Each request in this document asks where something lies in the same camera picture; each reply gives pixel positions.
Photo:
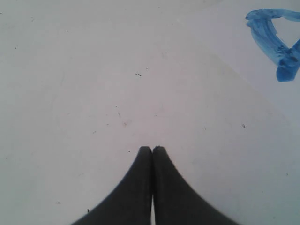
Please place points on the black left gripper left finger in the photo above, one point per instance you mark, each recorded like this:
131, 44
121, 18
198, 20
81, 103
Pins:
130, 201

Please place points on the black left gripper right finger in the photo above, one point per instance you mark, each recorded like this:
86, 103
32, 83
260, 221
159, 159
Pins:
175, 202

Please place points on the white paper sheet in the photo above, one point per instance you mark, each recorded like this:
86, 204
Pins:
222, 27

